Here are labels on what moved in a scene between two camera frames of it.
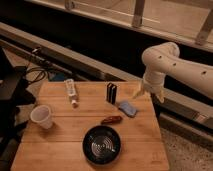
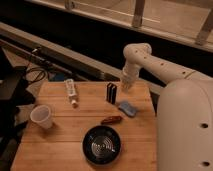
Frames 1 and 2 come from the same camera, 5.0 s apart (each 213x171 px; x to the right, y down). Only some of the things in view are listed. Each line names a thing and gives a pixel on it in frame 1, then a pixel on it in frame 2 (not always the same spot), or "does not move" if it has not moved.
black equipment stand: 13,98 does not move
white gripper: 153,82 → 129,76
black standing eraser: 111,93 does not move
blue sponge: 128,109 does not move
